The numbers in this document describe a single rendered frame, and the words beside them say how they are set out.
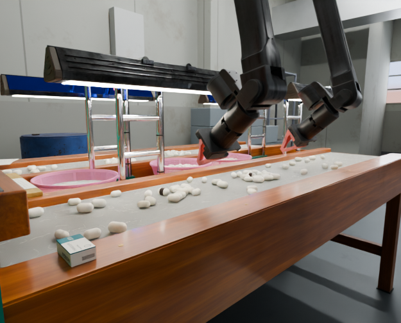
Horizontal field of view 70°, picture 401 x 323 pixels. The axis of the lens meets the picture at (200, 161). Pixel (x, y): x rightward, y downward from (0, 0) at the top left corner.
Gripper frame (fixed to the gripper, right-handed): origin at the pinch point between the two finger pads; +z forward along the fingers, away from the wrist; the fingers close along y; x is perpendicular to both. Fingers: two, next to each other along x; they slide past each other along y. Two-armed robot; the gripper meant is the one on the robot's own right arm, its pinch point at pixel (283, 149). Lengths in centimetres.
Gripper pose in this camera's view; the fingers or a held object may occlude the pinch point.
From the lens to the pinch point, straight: 98.5
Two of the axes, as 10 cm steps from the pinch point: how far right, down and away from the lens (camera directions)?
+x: 4.4, 8.3, -3.4
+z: -5.2, 5.5, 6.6
